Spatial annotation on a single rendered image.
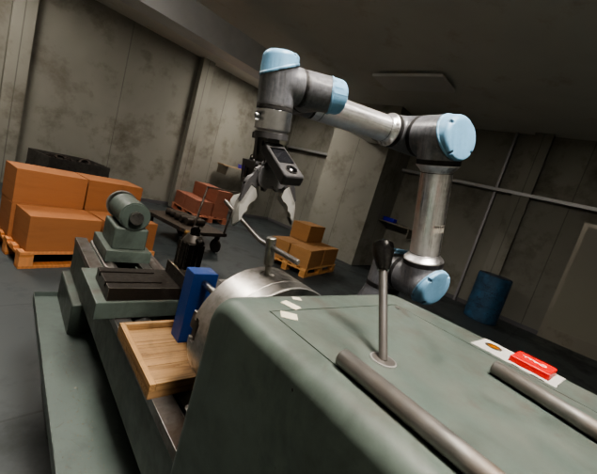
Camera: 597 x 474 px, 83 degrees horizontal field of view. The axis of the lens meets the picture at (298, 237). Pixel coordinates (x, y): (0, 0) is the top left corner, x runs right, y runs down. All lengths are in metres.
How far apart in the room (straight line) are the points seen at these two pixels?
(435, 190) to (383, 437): 0.74
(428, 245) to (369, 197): 6.64
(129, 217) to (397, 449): 1.54
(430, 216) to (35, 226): 3.46
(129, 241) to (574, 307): 7.15
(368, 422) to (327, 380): 0.06
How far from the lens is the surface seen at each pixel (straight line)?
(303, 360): 0.42
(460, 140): 0.98
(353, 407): 0.38
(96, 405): 1.45
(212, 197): 8.02
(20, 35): 7.79
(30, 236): 3.88
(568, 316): 7.69
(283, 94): 0.71
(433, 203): 1.00
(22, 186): 4.22
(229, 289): 0.73
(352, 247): 7.72
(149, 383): 0.93
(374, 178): 7.66
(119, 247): 1.77
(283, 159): 0.68
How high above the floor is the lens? 1.45
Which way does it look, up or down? 9 degrees down
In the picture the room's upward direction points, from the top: 16 degrees clockwise
